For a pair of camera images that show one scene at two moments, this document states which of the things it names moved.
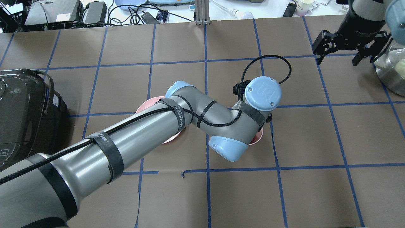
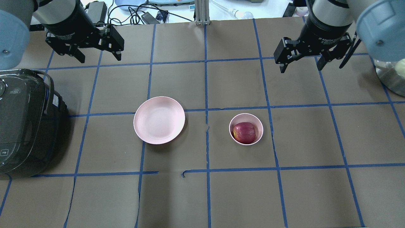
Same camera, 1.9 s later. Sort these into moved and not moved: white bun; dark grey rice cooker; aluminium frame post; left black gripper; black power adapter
Moved: left black gripper
Not moved: dark grey rice cooker; white bun; aluminium frame post; black power adapter
